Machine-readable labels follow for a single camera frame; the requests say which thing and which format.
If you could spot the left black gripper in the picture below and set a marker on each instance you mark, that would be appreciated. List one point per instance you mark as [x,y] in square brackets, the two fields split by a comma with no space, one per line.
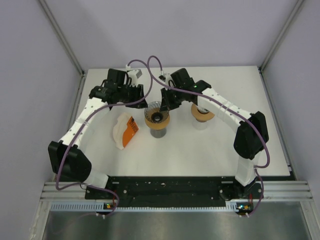
[138,91]

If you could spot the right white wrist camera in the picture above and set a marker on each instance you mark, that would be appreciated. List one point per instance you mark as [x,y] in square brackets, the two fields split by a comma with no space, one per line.
[167,79]

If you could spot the grey slotted cable duct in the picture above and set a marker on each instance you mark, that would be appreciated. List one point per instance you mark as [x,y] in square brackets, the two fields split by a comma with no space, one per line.
[77,206]

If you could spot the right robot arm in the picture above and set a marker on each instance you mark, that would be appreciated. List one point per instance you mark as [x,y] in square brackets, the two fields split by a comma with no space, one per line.
[251,133]

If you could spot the smoky grey glass carafe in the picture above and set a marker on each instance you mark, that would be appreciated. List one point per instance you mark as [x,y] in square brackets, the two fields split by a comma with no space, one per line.
[158,133]

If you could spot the clear glass carafe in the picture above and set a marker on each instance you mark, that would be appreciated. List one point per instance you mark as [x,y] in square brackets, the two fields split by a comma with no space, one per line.
[200,125]

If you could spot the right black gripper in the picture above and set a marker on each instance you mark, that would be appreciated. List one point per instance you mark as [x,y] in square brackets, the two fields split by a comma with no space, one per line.
[167,104]

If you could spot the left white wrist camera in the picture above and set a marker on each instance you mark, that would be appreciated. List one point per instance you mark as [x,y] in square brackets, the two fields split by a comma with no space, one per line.
[133,75]

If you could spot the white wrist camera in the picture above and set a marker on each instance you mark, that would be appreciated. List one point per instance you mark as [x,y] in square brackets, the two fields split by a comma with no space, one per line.
[133,75]
[167,79]

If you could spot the orange coffee filter pack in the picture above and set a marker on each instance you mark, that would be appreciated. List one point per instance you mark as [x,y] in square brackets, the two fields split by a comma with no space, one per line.
[124,130]

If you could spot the wooden dripper ring holder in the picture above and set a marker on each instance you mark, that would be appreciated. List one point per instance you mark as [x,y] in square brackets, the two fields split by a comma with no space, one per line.
[200,116]

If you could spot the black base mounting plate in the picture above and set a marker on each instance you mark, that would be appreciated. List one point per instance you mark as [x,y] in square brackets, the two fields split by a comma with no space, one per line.
[174,191]

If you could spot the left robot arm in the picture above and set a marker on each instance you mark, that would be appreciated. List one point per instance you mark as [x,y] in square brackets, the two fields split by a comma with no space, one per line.
[67,156]

